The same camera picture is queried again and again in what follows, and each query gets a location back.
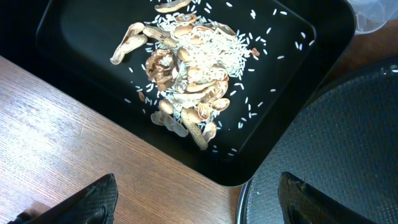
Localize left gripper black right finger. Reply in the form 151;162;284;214
278;172;372;224

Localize black rectangular tray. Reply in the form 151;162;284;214
0;0;357;187

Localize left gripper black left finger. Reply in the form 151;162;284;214
8;174;118;224

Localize clear plastic bin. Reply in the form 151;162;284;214
348;0;397;35

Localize round black tray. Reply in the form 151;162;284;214
236;57;397;223

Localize food scraps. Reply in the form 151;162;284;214
109;0;317;156

